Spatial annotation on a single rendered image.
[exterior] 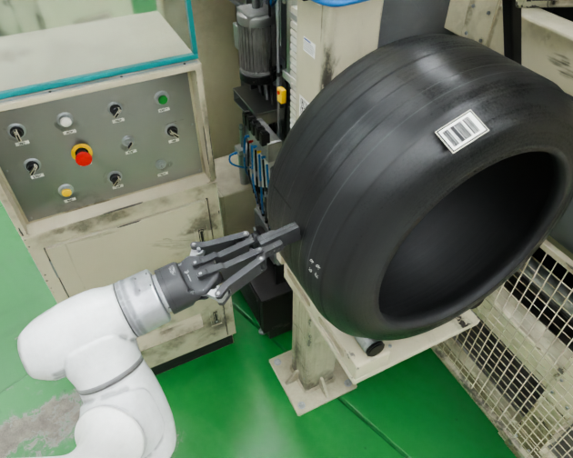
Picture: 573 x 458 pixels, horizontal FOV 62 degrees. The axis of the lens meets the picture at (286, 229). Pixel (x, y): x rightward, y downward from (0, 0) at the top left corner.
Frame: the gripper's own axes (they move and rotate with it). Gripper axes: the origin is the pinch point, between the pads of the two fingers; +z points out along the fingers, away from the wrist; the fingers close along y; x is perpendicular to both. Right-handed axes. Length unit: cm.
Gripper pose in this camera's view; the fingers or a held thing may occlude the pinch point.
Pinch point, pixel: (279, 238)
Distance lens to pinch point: 78.4
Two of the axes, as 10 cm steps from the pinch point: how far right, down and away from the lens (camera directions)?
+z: 8.8, -4.1, 2.2
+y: -4.5, -6.2, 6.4
